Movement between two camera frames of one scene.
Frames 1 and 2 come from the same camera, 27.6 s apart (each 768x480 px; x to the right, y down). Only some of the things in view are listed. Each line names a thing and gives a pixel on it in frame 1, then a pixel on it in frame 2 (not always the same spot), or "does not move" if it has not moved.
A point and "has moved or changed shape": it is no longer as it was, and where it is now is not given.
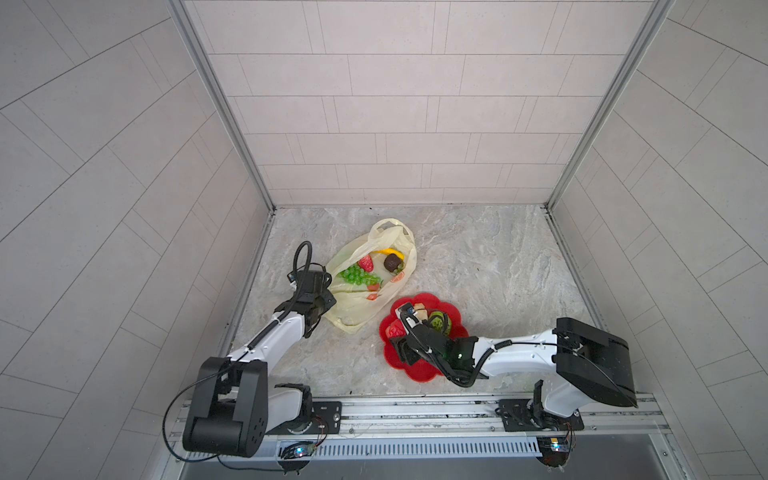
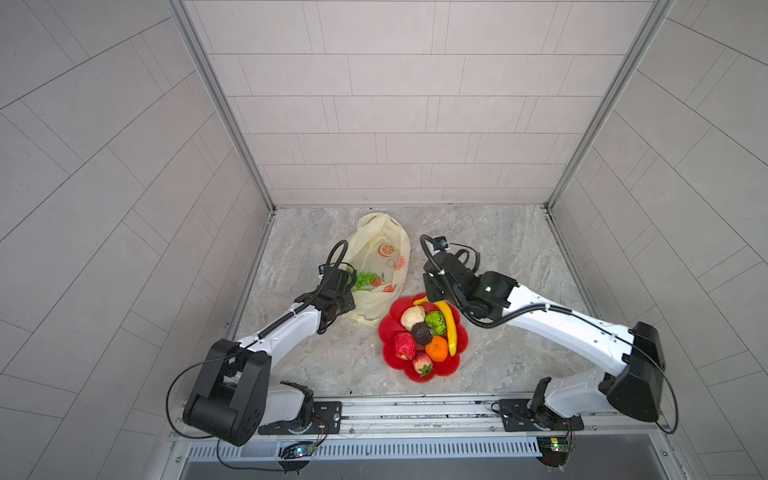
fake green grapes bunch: (354, 275) does not move
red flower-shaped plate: (422, 370) does not move
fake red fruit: (395, 329) has moved or changed shape
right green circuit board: (553, 444) does not move
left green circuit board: (297, 450) does not move
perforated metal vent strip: (392, 449) does not move
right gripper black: (402, 347) -> (427, 281)
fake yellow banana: (390, 251) -> (449, 318)
